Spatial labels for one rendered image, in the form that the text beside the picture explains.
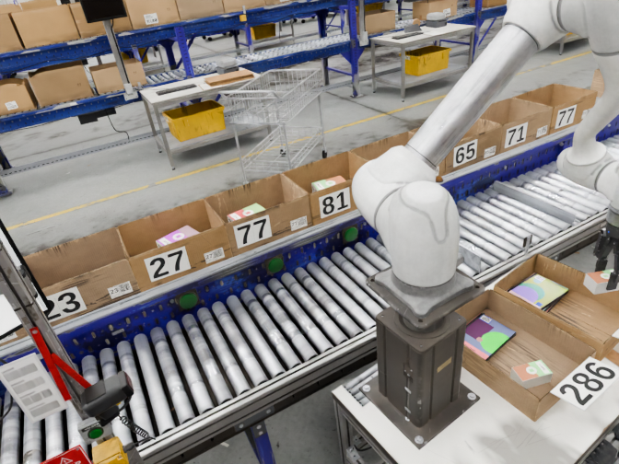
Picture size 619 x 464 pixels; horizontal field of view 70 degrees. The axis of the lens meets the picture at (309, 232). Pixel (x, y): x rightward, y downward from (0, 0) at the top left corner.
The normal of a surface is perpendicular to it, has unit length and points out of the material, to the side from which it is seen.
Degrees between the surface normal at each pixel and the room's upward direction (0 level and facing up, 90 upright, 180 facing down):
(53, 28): 90
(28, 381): 90
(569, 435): 0
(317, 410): 0
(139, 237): 90
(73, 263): 89
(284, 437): 0
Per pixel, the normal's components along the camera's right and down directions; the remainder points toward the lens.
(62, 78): 0.41, 0.44
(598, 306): -0.11, -0.84
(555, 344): -0.83, 0.35
